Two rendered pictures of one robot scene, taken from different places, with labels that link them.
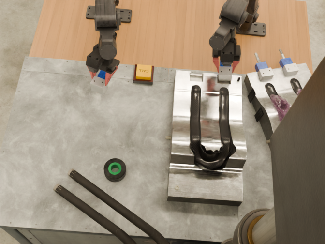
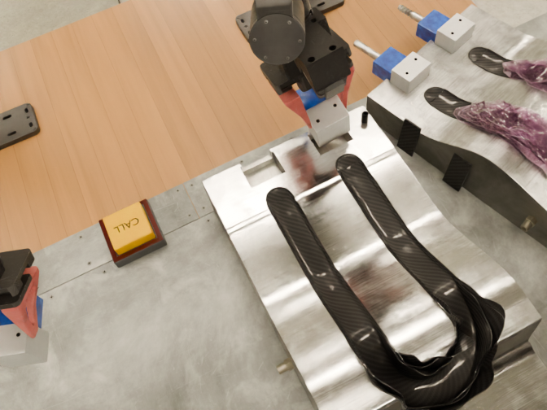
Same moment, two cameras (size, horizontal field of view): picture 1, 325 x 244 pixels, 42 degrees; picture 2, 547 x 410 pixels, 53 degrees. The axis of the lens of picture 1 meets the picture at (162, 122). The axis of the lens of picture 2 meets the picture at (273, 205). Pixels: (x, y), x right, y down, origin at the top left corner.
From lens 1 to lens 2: 0.89 m
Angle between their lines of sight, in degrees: 6
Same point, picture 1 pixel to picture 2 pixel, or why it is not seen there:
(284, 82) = (461, 67)
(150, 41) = (107, 147)
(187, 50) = (201, 119)
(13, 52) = not seen: outside the picture
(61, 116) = not seen: outside the picture
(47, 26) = not seen: outside the picture
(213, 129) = (393, 282)
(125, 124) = (154, 392)
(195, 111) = (312, 255)
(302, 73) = (483, 28)
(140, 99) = (158, 300)
